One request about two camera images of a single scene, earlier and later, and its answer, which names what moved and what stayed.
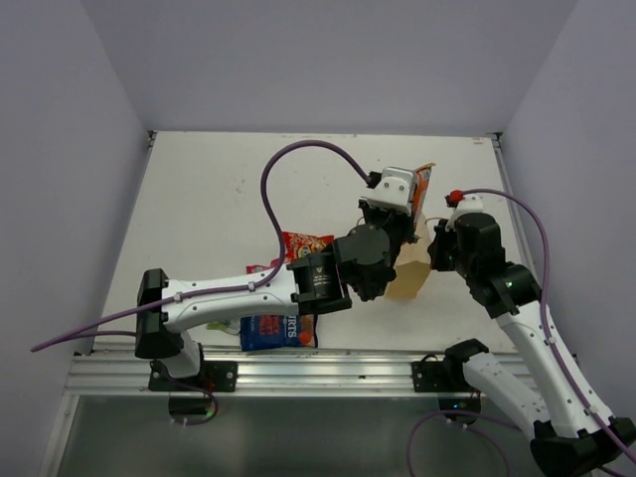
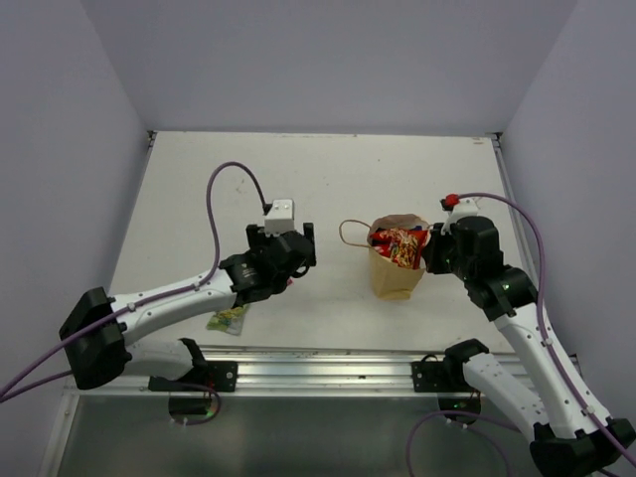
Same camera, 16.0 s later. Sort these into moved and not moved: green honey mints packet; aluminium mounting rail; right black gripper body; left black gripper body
Moved: left black gripper body
Not moved: green honey mints packet; right black gripper body; aluminium mounting rail
